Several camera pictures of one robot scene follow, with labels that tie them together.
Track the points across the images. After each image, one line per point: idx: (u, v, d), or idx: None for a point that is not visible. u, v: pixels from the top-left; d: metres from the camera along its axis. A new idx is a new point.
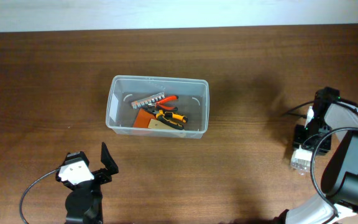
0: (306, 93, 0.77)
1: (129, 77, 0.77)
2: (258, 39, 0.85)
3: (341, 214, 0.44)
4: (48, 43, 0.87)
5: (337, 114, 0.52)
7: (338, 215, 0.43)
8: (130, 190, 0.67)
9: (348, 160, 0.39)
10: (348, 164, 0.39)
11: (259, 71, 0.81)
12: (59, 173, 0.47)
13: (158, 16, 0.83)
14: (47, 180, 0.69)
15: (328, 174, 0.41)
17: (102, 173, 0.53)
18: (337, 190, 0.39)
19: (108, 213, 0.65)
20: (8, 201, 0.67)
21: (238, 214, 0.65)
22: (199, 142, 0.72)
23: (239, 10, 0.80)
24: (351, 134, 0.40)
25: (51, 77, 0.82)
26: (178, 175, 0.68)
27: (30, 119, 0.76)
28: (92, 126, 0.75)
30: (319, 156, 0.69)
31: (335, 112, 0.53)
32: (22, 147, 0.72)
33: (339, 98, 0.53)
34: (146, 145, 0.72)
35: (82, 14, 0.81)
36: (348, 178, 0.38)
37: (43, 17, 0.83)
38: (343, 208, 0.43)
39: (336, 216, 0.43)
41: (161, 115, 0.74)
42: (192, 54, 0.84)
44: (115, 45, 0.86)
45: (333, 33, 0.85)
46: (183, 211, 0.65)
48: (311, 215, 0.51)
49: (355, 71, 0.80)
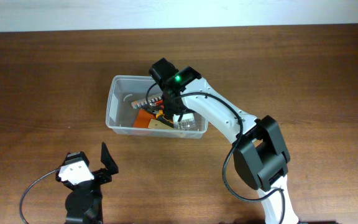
0: (306, 93, 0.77)
1: (129, 77, 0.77)
2: (259, 39, 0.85)
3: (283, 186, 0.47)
4: (48, 43, 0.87)
5: (212, 111, 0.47)
7: (282, 189, 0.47)
8: (130, 189, 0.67)
9: (258, 167, 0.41)
10: (257, 170, 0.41)
11: (259, 72, 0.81)
12: (59, 173, 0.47)
13: (158, 15, 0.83)
14: (47, 180, 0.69)
15: (248, 178, 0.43)
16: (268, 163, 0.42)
17: (102, 173, 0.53)
18: (263, 186, 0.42)
19: (108, 213, 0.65)
20: (8, 201, 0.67)
21: (239, 214, 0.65)
22: (199, 142, 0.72)
23: (239, 10, 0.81)
24: (241, 152, 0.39)
25: (51, 77, 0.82)
26: (178, 175, 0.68)
27: (29, 119, 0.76)
28: (92, 126, 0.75)
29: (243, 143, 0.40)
30: (319, 156, 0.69)
31: (191, 104, 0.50)
32: (22, 147, 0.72)
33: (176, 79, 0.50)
34: (146, 145, 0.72)
35: (82, 14, 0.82)
36: (262, 175, 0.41)
37: (44, 17, 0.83)
38: (280, 181, 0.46)
39: (280, 191, 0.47)
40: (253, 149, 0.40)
41: (161, 115, 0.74)
42: (192, 53, 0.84)
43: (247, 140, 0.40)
44: (115, 45, 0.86)
45: (332, 33, 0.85)
46: (183, 211, 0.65)
48: (275, 210, 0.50)
49: (355, 70, 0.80)
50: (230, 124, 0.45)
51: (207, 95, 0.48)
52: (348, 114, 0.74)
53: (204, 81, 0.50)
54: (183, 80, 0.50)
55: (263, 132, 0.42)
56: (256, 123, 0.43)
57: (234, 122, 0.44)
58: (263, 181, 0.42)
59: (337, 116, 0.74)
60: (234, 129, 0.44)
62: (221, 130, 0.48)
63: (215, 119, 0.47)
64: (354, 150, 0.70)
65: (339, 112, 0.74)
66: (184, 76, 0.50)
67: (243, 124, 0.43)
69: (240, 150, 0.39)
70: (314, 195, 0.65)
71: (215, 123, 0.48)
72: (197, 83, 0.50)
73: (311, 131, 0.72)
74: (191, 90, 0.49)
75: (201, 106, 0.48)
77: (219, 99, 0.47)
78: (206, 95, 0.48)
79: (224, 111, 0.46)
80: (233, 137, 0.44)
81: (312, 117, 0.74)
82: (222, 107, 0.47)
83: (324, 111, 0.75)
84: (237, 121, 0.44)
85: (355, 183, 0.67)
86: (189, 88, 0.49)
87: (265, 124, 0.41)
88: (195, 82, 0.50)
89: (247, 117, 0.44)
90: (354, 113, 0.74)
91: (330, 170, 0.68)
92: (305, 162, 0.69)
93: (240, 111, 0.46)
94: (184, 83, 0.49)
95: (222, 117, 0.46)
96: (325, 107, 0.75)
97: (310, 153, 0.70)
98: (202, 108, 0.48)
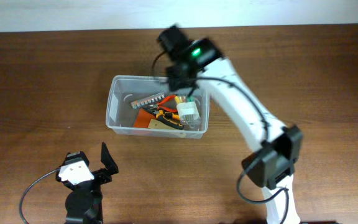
0: (306, 93, 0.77)
1: (129, 77, 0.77)
2: (259, 39, 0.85)
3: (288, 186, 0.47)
4: (48, 43, 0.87)
5: (238, 106, 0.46)
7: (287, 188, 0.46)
8: (131, 189, 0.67)
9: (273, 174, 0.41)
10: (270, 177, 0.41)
11: (259, 72, 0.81)
12: (59, 173, 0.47)
13: (159, 15, 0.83)
14: (47, 180, 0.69)
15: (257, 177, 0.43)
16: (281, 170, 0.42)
17: (102, 173, 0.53)
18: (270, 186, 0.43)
19: (108, 213, 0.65)
20: (7, 201, 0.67)
21: (239, 214, 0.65)
22: (199, 142, 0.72)
23: (240, 10, 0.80)
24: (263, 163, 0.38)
25: (51, 77, 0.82)
26: (178, 175, 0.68)
27: (29, 119, 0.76)
28: (92, 126, 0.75)
29: (266, 152, 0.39)
30: (319, 156, 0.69)
31: (212, 90, 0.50)
32: (22, 147, 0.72)
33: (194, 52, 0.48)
34: (146, 145, 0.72)
35: (82, 14, 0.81)
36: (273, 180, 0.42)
37: (43, 17, 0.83)
38: (286, 180, 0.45)
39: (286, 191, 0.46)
40: (275, 160, 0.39)
41: (161, 115, 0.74)
42: None
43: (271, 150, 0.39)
44: (115, 45, 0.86)
45: (332, 33, 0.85)
46: (183, 211, 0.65)
48: (277, 210, 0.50)
49: (355, 70, 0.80)
50: (256, 127, 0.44)
51: (234, 85, 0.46)
52: (348, 114, 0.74)
53: (225, 66, 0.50)
54: (200, 55, 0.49)
55: None
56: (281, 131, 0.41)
57: (259, 125, 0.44)
58: (271, 184, 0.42)
59: (338, 116, 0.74)
60: (260, 134, 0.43)
62: (242, 126, 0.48)
63: (238, 114, 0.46)
64: (354, 150, 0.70)
65: (340, 112, 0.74)
66: (202, 50, 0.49)
67: (269, 130, 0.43)
69: (263, 158, 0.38)
70: (314, 195, 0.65)
71: (237, 118, 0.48)
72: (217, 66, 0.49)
73: (311, 131, 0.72)
74: (213, 75, 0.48)
75: (224, 95, 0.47)
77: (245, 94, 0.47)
78: (230, 85, 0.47)
79: (250, 110, 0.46)
80: (255, 141, 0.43)
81: (312, 117, 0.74)
82: (247, 103, 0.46)
83: (324, 112, 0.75)
84: (263, 125, 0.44)
85: (355, 182, 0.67)
86: (209, 68, 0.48)
87: (291, 134, 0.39)
88: (217, 62, 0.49)
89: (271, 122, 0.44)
90: (354, 113, 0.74)
91: (330, 170, 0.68)
92: (306, 162, 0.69)
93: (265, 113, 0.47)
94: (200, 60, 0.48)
95: (248, 117, 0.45)
96: (325, 107, 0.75)
97: (310, 153, 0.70)
98: (225, 99, 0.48)
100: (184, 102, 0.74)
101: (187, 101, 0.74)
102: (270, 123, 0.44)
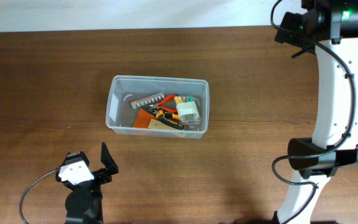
0: (306, 93, 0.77)
1: (129, 77, 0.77)
2: (259, 39, 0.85)
3: (320, 185, 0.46)
4: (48, 43, 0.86)
5: (338, 94, 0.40)
7: (317, 186, 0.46)
8: (130, 190, 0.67)
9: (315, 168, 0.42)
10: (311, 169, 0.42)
11: (259, 72, 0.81)
12: (59, 173, 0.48)
13: (158, 15, 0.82)
14: (47, 180, 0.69)
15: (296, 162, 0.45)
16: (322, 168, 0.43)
17: (102, 173, 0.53)
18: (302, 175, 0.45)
19: (108, 213, 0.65)
20: (7, 201, 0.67)
21: (239, 214, 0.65)
22: (199, 142, 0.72)
23: (240, 10, 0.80)
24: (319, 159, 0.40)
25: (51, 77, 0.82)
26: (178, 175, 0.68)
27: (30, 119, 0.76)
28: (92, 126, 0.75)
29: (329, 153, 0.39)
30: None
31: (325, 58, 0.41)
32: (22, 146, 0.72)
33: (343, 4, 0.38)
34: (146, 145, 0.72)
35: (82, 14, 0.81)
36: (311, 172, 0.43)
37: (43, 17, 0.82)
38: (319, 178, 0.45)
39: (315, 188, 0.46)
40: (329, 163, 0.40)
41: (161, 115, 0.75)
42: (192, 54, 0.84)
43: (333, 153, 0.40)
44: (115, 45, 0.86)
45: None
46: (183, 211, 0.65)
48: (294, 204, 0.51)
49: None
50: (337, 129, 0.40)
51: (350, 78, 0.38)
52: None
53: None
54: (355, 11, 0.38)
55: (349, 154, 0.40)
56: (354, 147, 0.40)
57: (341, 130, 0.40)
58: (306, 175, 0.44)
59: None
60: (334, 137, 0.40)
62: (319, 112, 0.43)
63: (327, 107, 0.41)
64: None
65: None
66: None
67: (346, 140, 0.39)
69: (320, 157, 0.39)
70: None
71: (324, 101, 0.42)
72: None
73: (311, 132, 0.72)
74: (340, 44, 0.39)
75: (330, 72, 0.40)
77: (354, 94, 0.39)
78: (349, 74, 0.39)
79: (347, 107, 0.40)
80: (324, 140, 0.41)
81: (312, 117, 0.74)
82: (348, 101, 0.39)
83: None
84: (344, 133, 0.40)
85: (355, 183, 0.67)
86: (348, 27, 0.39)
87: None
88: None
89: (355, 135, 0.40)
90: None
91: None
92: None
93: (356, 124, 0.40)
94: (352, 22, 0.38)
95: (337, 114, 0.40)
96: None
97: None
98: (331, 78, 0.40)
100: (184, 102, 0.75)
101: (187, 101, 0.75)
102: (350, 139, 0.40)
